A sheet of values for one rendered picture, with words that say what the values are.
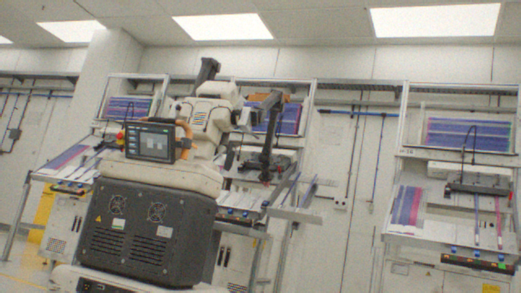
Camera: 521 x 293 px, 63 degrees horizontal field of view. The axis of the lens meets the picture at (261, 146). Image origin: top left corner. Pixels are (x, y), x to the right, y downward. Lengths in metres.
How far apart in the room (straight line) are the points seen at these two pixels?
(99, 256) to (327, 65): 3.81
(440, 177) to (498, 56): 2.26
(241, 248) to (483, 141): 1.79
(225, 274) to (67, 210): 1.66
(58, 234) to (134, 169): 2.25
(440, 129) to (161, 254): 2.07
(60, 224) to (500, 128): 3.54
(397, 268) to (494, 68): 2.78
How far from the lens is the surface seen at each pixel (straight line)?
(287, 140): 3.32
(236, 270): 3.12
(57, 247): 4.15
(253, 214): 2.77
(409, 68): 5.00
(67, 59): 7.61
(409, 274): 2.83
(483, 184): 2.95
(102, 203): 2.05
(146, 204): 1.91
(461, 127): 3.14
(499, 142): 3.13
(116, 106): 4.29
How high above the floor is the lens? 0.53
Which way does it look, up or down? 13 degrees up
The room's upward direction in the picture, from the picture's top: 11 degrees clockwise
